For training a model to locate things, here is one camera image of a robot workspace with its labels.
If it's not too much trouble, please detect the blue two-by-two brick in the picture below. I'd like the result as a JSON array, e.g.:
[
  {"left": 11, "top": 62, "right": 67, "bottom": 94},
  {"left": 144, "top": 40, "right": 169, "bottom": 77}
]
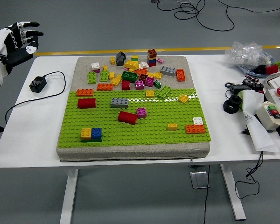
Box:
[{"left": 91, "top": 127, "right": 103, "bottom": 140}]

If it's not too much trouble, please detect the orange two-by-four brick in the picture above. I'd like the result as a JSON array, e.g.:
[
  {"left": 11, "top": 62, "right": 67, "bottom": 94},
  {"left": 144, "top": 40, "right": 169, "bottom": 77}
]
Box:
[
  {"left": 97, "top": 83, "right": 114, "bottom": 91},
  {"left": 176, "top": 69, "right": 186, "bottom": 82},
  {"left": 76, "top": 89, "right": 94, "bottom": 97},
  {"left": 185, "top": 124, "right": 206, "bottom": 134}
]

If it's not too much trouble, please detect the lime green two-by-four brick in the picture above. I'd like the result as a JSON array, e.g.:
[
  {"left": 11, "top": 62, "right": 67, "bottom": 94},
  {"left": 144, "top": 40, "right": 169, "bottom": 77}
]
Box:
[
  {"left": 156, "top": 85, "right": 172, "bottom": 99},
  {"left": 87, "top": 71, "right": 97, "bottom": 84},
  {"left": 99, "top": 70, "right": 110, "bottom": 83}
]

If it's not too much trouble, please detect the red two-by-four brick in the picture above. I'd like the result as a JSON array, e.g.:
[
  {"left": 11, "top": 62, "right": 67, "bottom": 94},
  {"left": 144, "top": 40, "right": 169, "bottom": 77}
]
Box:
[
  {"left": 118, "top": 111, "right": 138, "bottom": 125},
  {"left": 77, "top": 98, "right": 97, "bottom": 109}
]

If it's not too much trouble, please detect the yellow two-by-four brick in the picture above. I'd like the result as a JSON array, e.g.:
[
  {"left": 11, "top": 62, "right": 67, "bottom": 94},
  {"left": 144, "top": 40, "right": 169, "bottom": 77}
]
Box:
[{"left": 110, "top": 74, "right": 123, "bottom": 87}]

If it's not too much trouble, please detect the grey two-by-four brick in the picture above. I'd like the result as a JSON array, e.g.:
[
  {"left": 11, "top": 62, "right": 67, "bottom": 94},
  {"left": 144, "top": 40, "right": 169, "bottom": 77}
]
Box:
[
  {"left": 110, "top": 97, "right": 129, "bottom": 109},
  {"left": 160, "top": 65, "right": 177, "bottom": 77}
]

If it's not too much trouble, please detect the yellow curved brick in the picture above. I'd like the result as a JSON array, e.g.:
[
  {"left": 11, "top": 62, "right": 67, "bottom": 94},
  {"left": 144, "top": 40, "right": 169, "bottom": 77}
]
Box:
[{"left": 124, "top": 60, "right": 140, "bottom": 70}]

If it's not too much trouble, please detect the pink two-by-two brick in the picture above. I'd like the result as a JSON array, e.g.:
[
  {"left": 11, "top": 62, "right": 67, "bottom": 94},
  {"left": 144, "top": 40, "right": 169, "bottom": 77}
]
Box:
[{"left": 136, "top": 107, "right": 147, "bottom": 119}]

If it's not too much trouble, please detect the green studded baseplate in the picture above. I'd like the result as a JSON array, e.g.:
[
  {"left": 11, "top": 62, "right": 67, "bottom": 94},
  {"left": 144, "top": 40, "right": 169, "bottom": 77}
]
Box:
[{"left": 57, "top": 88, "right": 212, "bottom": 149}]

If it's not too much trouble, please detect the black power brick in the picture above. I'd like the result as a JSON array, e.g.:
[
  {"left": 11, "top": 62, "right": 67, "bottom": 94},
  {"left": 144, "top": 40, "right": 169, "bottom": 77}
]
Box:
[{"left": 230, "top": 84, "right": 252, "bottom": 92}]

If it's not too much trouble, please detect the black power adapter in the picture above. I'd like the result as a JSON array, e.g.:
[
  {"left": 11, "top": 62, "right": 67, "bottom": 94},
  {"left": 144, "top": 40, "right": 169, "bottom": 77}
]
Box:
[{"left": 29, "top": 76, "right": 48, "bottom": 93}]

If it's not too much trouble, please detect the dark grey angled piece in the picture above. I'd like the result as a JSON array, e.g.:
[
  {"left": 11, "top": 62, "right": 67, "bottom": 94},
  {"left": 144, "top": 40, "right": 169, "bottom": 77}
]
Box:
[{"left": 116, "top": 51, "right": 127, "bottom": 67}]

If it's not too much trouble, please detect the grey-brown cushion mat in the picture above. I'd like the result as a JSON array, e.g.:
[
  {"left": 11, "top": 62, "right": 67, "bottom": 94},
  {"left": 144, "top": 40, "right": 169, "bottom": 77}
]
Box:
[{"left": 56, "top": 55, "right": 211, "bottom": 163}]

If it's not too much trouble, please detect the white table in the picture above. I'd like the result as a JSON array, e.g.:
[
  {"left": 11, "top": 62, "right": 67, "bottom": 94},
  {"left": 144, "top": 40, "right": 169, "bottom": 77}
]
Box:
[{"left": 0, "top": 55, "right": 280, "bottom": 221}]

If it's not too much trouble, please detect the silver metal foot plate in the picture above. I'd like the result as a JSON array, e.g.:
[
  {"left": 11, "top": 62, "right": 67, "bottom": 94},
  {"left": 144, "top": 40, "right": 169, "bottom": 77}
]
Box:
[{"left": 189, "top": 171, "right": 211, "bottom": 189}]

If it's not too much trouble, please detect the large black nut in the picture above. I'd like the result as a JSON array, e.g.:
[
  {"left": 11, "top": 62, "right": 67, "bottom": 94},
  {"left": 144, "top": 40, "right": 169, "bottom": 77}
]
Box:
[{"left": 223, "top": 94, "right": 243, "bottom": 114}]

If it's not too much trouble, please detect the lime green sheet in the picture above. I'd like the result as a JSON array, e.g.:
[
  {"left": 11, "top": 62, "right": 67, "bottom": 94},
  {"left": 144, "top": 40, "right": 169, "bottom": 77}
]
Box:
[{"left": 237, "top": 90, "right": 245, "bottom": 110}]

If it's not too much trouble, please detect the clear crumpled plastic bag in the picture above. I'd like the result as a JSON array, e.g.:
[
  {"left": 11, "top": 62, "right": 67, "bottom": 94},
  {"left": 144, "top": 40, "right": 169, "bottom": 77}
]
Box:
[{"left": 224, "top": 41, "right": 275, "bottom": 70}]

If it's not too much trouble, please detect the blue bowl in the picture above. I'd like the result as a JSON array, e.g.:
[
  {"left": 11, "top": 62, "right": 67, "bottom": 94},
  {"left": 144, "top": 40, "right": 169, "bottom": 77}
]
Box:
[{"left": 237, "top": 57, "right": 280, "bottom": 77}]

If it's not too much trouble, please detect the small black module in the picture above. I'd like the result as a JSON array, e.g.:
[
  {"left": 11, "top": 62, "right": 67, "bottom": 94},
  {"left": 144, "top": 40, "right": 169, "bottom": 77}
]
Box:
[{"left": 252, "top": 83, "right": 265, "bottom": 93}]

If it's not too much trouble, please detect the black plastic part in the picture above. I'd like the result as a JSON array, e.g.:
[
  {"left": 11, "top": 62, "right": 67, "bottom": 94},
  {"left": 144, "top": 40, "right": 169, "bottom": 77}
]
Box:
[{"left": 253, "top": 65, "right": 267, "bottom": 75}]

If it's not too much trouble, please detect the white paper bag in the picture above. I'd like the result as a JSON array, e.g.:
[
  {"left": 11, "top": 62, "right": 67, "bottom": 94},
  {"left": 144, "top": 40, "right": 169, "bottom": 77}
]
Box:
[{"left": 240, "top": 90, "right": 280, "bottom": 153}]

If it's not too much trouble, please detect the small white button box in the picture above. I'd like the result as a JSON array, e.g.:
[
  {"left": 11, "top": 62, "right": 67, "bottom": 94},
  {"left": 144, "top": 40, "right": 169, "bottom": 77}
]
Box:
[{"left": 256, "top": 100, "right": 280, "bottom": 133}]

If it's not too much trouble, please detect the white control box with buttons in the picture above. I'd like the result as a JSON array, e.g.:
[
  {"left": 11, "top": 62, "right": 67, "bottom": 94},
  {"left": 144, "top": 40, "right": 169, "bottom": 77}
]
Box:
[{"left": 264, "top": 86, "right": 280, "bottom": 126}]

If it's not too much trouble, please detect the white flat device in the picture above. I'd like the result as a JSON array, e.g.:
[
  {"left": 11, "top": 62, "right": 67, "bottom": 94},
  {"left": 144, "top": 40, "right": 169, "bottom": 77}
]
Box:
[{"left": 263, "top": 73, "right": 280, "bottom": 91}]

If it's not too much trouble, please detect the black adapter cord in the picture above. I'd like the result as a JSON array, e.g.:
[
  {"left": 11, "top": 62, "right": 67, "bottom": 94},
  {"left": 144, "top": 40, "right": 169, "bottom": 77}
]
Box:
[{"left": 5, "top": 71, "right": 66, "bottom": 124}]

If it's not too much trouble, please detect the black floor cable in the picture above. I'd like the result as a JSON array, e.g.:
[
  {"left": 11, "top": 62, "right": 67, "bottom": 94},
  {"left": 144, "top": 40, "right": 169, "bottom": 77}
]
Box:
[{"left": 155, "top": 0, "right": 280, "bottom": 32}]

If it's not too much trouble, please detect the black cable under table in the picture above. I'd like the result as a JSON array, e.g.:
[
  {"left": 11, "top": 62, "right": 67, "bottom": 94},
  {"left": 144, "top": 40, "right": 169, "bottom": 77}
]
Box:
[{"left": 202, "top": 164, "right": 211, "bottom": 224}]

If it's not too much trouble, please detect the black hanging cable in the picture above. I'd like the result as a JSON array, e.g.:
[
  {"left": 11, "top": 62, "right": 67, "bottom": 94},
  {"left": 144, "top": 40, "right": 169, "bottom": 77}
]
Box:
[{"left": 235, "top": 151, "right": 264, "bottom": 199}]

